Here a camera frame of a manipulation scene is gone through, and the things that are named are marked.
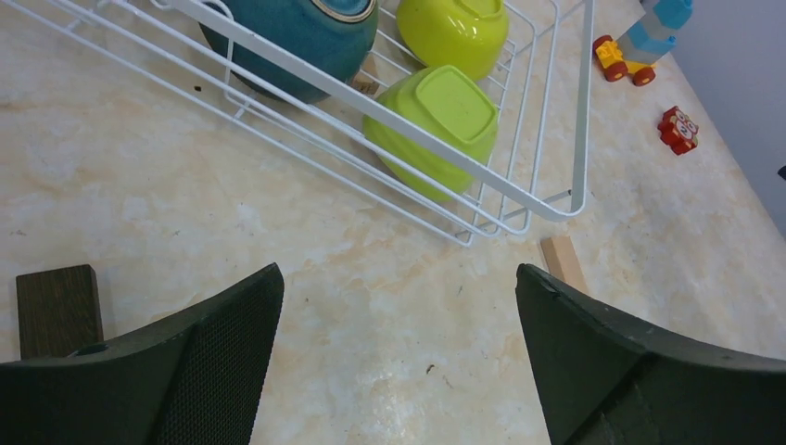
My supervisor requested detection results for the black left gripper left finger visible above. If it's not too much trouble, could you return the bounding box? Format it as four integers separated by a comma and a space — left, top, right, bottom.
1, 264, 285, 444

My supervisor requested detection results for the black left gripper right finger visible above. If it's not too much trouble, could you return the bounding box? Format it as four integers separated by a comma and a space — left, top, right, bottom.
515, 264, 785, 444

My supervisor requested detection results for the white wire dish rack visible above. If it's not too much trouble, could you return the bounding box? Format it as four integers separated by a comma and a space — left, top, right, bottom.
1, 1, 594, 246

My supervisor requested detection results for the round lime green bowl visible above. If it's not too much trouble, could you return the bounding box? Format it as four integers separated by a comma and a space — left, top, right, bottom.
396, 0, 510, 81

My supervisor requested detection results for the wooden block under rack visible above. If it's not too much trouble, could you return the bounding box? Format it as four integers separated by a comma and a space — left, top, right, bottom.
349, 55, 380, 96

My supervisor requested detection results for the light wooden block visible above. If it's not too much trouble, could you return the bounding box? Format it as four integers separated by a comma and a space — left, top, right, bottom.
540, 235, 589, 294

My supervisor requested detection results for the dark brown wooden block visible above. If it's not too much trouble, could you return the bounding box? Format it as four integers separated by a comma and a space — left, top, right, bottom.
16, 264, 104, 360

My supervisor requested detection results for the red owl toy block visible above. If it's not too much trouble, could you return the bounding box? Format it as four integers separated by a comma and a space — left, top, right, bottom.
656, 106, 699, 156

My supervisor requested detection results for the square lime green bowl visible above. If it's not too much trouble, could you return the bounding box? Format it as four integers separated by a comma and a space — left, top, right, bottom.
362, 65, 499, 195

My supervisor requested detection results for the blue toy block vehicle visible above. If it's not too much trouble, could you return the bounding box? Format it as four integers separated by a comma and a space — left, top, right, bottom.
592, 0, 693, 87

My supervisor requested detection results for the teal ceramic bowl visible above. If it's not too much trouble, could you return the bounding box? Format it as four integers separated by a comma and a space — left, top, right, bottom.
199, 0, 379, 104

